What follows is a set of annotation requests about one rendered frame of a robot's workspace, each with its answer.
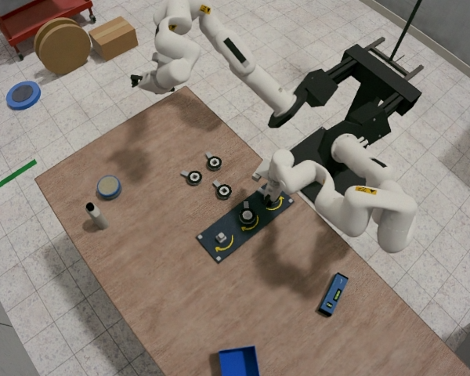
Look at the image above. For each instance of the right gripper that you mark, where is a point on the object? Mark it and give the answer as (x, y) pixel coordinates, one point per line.
(147, 83)

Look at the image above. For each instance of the blue box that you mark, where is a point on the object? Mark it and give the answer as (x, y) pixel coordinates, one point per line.
(239, 362)

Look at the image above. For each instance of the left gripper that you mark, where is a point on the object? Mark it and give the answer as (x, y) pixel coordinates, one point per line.
(271, 192)

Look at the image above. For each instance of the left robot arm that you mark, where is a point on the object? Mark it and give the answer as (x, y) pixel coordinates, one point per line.
(393, 209)

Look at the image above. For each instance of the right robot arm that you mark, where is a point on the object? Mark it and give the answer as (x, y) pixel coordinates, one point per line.
(177, 55)

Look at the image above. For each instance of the white plastic bottle with black cap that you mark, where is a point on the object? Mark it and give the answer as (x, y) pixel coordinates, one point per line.
(97, 216)

